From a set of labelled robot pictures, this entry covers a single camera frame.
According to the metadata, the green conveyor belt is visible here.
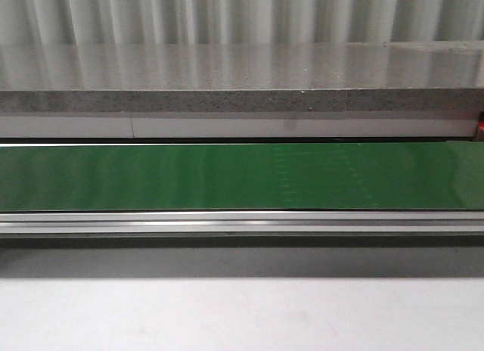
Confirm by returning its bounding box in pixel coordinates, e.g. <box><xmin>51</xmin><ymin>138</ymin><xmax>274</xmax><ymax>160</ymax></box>
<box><xmin>1</xmin><ymin>141</ymin><xmax>483</xmax><ymax>212</ymax></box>

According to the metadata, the white pleated curtain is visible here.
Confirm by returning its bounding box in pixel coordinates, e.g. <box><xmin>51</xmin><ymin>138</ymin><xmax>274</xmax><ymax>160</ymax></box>
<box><xmin>1</xmin><ymin>0</ymin><xmax>483</xmax><ymax>45</ymax></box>

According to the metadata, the red object at edge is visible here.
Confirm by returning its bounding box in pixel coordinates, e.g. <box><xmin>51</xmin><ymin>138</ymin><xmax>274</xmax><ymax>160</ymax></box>
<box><xmin>476</xmin><ymin>112</ymin><xmax>484</xmax><ymax>141</ymax></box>

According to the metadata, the aluminium conveyor frame rail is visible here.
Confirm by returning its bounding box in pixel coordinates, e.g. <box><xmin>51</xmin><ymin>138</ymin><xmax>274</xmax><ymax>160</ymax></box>
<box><xmin>1</xmin><ymin>210</ymin><xmax>483</xmax><ymax>238</ymax></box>

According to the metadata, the grey speckled stone counter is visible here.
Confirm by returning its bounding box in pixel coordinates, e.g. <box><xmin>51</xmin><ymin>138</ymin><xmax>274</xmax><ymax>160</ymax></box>
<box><xmin>1</xmin><ymin>42</ymin><xmax>483</xmax><ymax>141</ymax></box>

